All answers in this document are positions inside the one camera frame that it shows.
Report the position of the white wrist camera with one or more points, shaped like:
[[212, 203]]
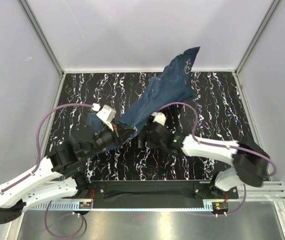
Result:
[[159, 117], [105, 113]]

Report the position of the blue embroidered pillowcase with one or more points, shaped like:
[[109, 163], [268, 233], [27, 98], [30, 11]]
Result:
[[168, 87]]

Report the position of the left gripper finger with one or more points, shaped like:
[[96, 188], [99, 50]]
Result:
[[125, 134], [122, 126]]

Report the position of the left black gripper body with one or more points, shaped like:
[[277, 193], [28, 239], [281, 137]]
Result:
[[106, 137]]

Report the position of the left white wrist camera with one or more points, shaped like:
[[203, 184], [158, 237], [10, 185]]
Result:
[[105, 113]]

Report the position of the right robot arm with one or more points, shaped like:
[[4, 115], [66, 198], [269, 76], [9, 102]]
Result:
[[248, 162]]

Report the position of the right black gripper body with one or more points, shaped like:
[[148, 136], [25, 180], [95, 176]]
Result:
[[151, 143]]

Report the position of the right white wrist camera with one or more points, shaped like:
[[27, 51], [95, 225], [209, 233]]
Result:
[[159, 117]]

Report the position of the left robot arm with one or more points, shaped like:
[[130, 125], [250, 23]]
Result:
[[60, 173]]

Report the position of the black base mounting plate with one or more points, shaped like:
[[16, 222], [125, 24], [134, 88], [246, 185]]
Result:
[[153, 194]]

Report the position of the aluminium frame rail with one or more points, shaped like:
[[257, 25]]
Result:
[[270, 191]]

